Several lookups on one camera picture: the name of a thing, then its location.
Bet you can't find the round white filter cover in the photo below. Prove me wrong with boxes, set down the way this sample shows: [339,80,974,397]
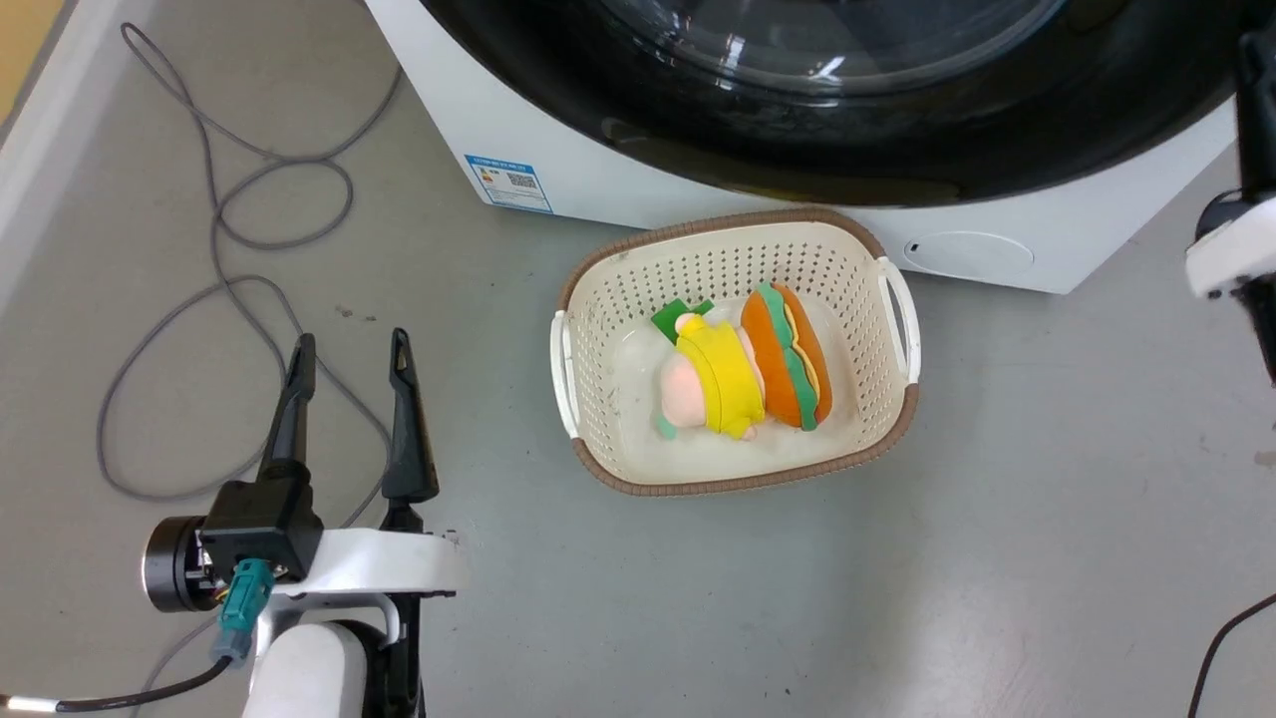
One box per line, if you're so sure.
[903,230,1036,284]

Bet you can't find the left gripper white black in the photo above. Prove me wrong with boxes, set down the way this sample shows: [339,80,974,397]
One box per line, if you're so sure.
[142,328,471,613]

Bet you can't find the orange plush hamburger toy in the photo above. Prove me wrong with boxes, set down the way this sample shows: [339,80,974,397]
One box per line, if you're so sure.
[740,281,834,433]

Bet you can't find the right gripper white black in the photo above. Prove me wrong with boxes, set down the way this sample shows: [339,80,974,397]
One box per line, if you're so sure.
[1184,27,1276,300]

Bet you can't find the white washing machine body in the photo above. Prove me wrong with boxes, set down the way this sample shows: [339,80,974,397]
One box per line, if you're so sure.
[364,0,1242,296]

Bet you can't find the black round washing machine door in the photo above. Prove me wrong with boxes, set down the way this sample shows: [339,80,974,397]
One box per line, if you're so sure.
[419,0,1276,208]

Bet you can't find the green felt piece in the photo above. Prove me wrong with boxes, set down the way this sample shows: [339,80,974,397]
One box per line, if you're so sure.
[651,297,716,346]

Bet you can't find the grey cable on floor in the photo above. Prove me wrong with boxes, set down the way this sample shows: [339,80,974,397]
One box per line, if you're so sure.
[96,22,404,530]

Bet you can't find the thin black cable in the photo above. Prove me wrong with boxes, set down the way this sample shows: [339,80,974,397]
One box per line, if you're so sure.
[1187,593,1276,718]

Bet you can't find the black cable with teal connector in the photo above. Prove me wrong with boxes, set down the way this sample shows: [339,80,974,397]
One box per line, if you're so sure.
[0,557,277,715]

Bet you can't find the cream laundry basket brown rim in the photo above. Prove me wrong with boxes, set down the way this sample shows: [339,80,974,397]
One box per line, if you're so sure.
[549,207,922,498]

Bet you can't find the pink doll in yellow clothing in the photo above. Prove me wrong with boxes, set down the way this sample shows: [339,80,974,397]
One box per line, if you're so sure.
[655,312,767,442]

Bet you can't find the blue white energy label sticker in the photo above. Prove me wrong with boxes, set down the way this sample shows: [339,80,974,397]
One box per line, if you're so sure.
[464,154,554,215]

